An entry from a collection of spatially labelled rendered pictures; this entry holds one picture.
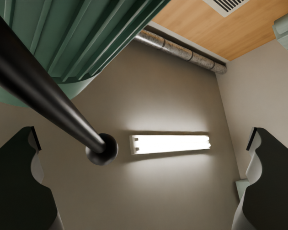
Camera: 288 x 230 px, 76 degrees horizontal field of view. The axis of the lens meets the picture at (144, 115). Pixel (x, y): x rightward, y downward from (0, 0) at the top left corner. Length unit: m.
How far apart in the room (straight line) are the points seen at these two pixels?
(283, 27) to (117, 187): 2.06
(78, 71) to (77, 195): 1.40
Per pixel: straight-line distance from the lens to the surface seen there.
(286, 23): 2.24
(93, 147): 0.16
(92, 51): 0.17
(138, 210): 1.83
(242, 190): 3.09
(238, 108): 3.32
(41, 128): 1.52
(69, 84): 0.21
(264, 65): 3.32
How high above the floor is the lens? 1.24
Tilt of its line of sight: 48 degrees up
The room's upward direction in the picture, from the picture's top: 114 degrees counter-clockwise
